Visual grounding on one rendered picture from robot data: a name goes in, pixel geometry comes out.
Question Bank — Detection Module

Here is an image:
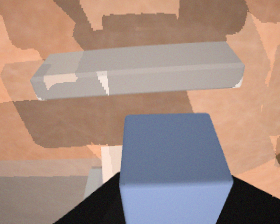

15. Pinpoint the blue block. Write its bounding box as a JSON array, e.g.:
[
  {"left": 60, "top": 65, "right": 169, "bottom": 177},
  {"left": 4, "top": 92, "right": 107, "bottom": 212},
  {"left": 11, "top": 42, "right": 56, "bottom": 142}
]
[{"left": 120, "top": 112, "right": 234, "bottom": 224}]

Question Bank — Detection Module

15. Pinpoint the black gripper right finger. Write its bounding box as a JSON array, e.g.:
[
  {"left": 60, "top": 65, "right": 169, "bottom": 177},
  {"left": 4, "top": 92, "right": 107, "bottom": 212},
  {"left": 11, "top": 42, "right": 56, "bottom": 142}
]
[{"left": 216, "top": 175, "right": 280, "bottom": 224}]

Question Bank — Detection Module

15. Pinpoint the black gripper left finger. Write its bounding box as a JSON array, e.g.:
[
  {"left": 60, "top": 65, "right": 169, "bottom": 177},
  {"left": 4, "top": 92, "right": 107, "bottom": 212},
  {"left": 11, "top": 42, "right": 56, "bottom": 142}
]
[{"left": 54, "top": 171, "right": 125, "bottom": 224}]

